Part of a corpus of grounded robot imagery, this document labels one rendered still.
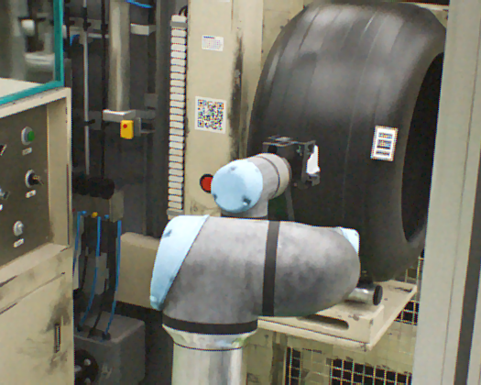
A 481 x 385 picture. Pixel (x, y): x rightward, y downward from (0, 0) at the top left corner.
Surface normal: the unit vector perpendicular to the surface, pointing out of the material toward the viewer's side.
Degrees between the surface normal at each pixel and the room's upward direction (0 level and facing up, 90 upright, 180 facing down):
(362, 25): 27
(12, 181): 90
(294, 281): 82
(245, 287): 91
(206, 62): 90
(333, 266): 72
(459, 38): 90
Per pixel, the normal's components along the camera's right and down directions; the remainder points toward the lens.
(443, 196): -0.26, 0.29
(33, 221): 0.91, 0.16
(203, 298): -0.16, 0.07
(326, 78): -0.31, -0.36
